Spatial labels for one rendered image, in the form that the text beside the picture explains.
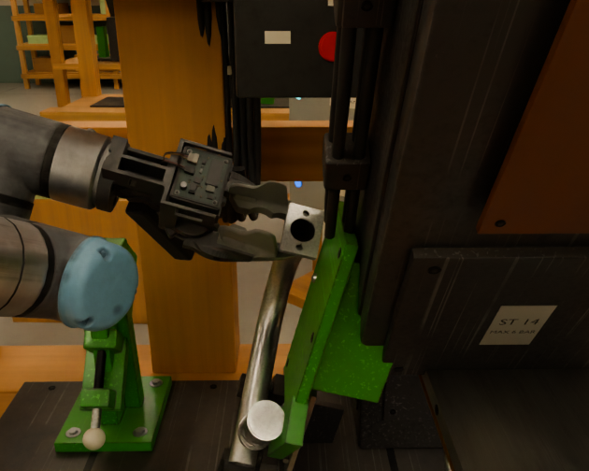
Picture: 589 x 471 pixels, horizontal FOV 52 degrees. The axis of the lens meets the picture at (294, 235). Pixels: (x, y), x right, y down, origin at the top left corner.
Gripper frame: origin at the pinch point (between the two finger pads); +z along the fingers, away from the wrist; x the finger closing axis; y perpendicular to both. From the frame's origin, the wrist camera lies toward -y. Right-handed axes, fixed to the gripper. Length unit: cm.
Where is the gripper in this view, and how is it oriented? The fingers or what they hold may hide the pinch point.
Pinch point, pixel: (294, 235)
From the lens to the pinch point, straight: 64.3
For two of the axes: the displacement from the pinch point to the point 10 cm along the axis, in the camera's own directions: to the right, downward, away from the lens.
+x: 1.9, -9.0, 3.9
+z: 9.5, 2.7, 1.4
